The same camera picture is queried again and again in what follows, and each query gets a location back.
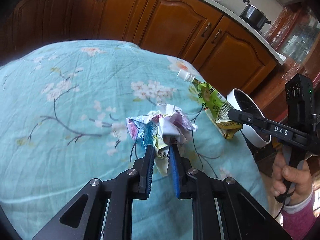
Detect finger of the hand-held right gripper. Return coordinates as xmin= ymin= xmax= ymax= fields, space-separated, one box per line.
xmin=227 ymin=108 xmax=295 ymax=141

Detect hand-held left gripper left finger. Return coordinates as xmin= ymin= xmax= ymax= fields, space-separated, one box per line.
xmin=32 ymin=144 xmax=155 ymax=240

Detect wooden kitchen cabinets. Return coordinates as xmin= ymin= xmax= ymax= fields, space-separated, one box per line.
xmin=22 ymin=0 xmax=287 ymax=67

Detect red framed glass door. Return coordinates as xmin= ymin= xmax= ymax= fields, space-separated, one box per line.
xmin=265 ymin=2 xmax=320 ymax=80

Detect coloured drawing paper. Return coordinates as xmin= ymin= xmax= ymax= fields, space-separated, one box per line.
xmin=126 ymin=103 xmax=198 ymax=177

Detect person's right forearm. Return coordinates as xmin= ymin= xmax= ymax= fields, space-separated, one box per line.
xmin=281 ymin=189 xmax=320 ymax=240

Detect floral turquoise tablecloth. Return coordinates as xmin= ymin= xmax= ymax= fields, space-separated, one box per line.
xmin=0 ymin=39 xmax=270 ymax=240

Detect white rimmed trash bin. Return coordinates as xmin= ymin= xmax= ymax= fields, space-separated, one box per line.
xmin=226 ymin=89 xmax=272 ymax=148

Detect person's right hand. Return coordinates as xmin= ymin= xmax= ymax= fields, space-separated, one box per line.
xmin=272 ymin=148 xmax=314 ymax=205

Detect green drink pouch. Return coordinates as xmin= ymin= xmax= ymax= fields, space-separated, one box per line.
xmin=177 ymin=69 xmax=243 ymax=140

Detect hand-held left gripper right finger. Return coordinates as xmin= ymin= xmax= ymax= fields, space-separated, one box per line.
xmin=168 ymin=141 xmax=292 ymax=240

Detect wooden cabinet door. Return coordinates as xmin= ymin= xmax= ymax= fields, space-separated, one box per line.
xmin=97 ymin=0 xmax=155 ymax=43
xmin=139 ymin=0 xmax=224 ymax=57
xmin=69 ymin=0 xmax=107 ymax=39
xmin=192 ymin=16 xmax=278 ymax=92

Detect black cooking pot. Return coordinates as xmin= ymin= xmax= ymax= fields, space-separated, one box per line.
xmin=240 ymin=0 xmax=272 ymax=30

